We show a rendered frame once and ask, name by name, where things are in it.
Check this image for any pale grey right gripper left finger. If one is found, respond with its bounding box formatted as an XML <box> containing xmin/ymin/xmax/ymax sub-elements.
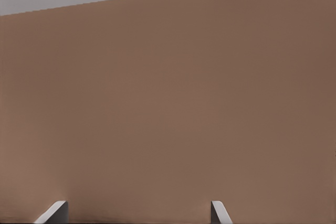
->
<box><xmin>34</xmin><ymin>200</ymin><xmax>69</xmax><ymax>224</ymax></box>

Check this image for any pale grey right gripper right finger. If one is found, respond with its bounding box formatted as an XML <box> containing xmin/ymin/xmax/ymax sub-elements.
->
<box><xmin>211</xmin><ymin>200</ymin><xmax>233</xmax><ymax>224</ymax></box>

